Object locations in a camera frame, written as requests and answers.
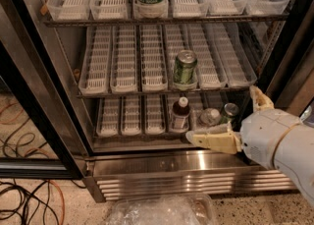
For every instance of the top wire shelf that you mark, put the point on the top wire shelf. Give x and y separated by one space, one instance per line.
166 21

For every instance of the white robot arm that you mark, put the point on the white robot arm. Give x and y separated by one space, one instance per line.
294 157

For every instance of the clear water bottle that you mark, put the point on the clear water bottle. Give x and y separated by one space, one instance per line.
208 117

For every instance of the clear plastic bag container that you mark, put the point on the clear plastic bag container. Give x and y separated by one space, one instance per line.
191 209

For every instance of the right glass fridge door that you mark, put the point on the right glass fridge door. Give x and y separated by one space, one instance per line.
293 88

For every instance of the brown bottle with white cap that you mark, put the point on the brown bottle with white cap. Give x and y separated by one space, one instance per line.
179 115

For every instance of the middle wire shelf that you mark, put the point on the middle wire shelf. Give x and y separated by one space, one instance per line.
159 92

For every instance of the stainless steel display fridge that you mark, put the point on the stainless steel display fridge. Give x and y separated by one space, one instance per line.
120 169

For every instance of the wire shelf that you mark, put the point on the wire shelf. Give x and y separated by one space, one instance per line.
166 136
166 21
159 92

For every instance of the bottom wire shelf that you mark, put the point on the bottom wire shelf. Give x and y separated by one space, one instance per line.
166 136

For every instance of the open glass fridge door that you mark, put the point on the open glass fridge door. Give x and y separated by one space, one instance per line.
34 67

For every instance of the green can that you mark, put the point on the green can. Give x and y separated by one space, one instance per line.
185 64
229 113

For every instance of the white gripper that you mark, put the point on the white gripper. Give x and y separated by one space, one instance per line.
264 135

